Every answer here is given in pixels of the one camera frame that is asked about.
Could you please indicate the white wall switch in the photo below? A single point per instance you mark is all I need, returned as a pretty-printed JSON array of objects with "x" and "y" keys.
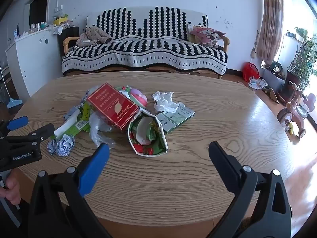
[{"x": 58, "y": 8}]

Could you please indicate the beige plush toy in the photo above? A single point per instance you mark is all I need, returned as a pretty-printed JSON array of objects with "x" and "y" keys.
[{"x": 95, "y": 36}]

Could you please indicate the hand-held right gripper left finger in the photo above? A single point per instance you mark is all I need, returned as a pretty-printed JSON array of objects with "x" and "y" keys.
[{"x": 95, "y": 171}]

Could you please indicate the blue broom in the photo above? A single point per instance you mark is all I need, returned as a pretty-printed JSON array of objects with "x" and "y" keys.
[{"x": 14, "y": 103}]

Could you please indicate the green white carton box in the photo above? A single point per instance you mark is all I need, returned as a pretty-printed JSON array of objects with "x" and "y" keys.
[{"x": 177, "y": 117}]

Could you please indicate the yellow toy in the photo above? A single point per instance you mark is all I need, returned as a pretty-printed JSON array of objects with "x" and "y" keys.
[{"x": 291, "y": 128}]

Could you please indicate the row of small bottles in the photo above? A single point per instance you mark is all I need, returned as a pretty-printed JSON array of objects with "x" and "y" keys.
[{"x": 34, "y": 28}]

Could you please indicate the red plastic bag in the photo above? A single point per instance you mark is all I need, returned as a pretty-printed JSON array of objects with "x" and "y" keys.
[{"x": 250, "y": 72}]

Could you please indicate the pink cartoon cushion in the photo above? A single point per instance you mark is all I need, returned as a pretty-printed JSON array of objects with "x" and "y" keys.
[{"x": 208, "y": 36}]

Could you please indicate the printed white papers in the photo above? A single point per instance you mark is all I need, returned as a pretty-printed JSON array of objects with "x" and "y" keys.
[{"x": 257, "y": 83}]

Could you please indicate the paper cup with wrappers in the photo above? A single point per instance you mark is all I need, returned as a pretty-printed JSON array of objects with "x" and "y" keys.
[{"x": 138, "y": 147}]

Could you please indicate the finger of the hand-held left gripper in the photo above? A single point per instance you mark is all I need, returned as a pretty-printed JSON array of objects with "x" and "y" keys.
[
  {"x": 17, "y": 123},
  {"x": 37, "y": 132}
]

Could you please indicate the blue white paper ball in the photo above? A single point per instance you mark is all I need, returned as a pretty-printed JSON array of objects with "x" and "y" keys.
[{"x": 62, "y": 146}]

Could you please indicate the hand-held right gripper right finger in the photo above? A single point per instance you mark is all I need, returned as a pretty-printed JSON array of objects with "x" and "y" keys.
[{"x": 220, "y": 158}]

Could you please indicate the clear plastic bag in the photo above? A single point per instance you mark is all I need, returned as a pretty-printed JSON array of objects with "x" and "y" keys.
[{"x": 97, "y": 131}]

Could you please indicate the potted plant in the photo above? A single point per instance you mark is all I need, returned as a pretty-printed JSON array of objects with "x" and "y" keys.
[{"x": 303, "y": 62}]

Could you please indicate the red carton box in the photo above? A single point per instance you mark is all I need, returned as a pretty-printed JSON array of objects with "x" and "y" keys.
[{"x": 111, "y": 105}]

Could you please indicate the green white wrapper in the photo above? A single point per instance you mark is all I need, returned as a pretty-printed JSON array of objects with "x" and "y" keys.
[{"x": 65, "y": 127}]

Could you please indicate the pink tricycle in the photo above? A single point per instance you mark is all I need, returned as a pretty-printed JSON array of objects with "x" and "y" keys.
[{"x": 294, "y": 104}]

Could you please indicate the person's left hand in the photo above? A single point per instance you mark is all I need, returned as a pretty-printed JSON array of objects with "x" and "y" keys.
[{"x": 11, "y": 187}]

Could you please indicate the white cabinet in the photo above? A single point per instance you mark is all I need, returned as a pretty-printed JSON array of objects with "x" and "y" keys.
[{"x": 34, "y": 59}]

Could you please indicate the yellow box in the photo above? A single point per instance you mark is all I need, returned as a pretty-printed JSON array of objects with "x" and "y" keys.
[{"x": 59, "y": 21}]

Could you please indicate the brown patterned curtain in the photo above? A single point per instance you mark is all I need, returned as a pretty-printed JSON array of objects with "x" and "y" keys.
[{"x": 268, "y": 29}]

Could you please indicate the white tissue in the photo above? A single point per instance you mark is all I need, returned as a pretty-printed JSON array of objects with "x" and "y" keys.
[{"x": 163, "y": 101}]

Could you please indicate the wooden frame sofa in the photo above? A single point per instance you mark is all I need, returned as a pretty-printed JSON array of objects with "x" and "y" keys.
[{"x": 68, "y": 42}]

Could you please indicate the grey storage box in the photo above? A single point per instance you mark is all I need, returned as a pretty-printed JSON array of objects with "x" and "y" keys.
[{"x": 272, "y": 79}]

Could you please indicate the black side cabinet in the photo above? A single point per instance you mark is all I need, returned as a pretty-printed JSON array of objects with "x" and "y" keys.
[{"x": 70, "y": 32}]

